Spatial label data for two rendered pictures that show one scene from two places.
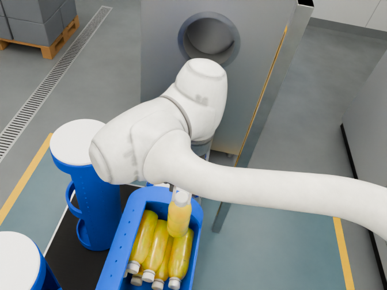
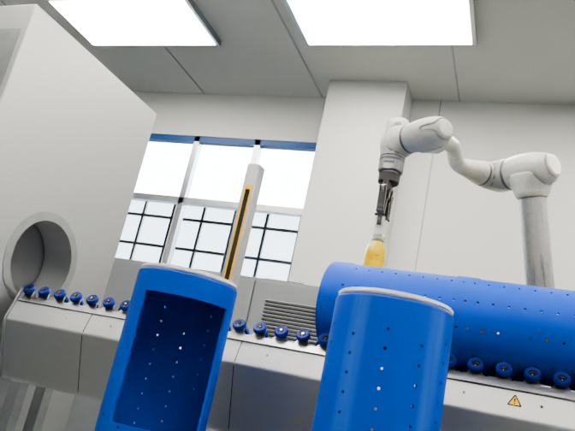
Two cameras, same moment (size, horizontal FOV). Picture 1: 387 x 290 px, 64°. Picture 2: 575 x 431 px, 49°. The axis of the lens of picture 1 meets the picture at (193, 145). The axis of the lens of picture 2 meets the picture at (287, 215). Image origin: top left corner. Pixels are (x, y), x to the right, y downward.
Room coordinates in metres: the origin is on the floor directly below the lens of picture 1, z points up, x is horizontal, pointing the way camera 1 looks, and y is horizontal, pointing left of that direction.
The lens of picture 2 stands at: (-0.01, 2.07, 0.75)
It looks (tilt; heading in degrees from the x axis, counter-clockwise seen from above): 16 degrees up; 292
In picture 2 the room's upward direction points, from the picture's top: 12 degrees clockwise
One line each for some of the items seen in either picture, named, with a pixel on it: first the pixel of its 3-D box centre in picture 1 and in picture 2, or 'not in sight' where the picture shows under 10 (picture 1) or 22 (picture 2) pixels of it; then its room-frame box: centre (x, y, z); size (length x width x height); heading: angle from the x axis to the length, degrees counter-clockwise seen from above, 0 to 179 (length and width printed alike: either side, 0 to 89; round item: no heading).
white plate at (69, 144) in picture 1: (83, 140); (189, 278); (0.89, 0.49, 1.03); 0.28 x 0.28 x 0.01
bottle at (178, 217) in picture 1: (179, 214); (372, 265); (0.49, 0.00, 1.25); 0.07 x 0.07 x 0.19
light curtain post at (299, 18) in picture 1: (243, 156); (210, 360); (1.14, -0.29, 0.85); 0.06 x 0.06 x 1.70; 89
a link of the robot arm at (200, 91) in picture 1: (195, 100); (398, 138); (0.47, 0.01, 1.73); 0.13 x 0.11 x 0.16; 144
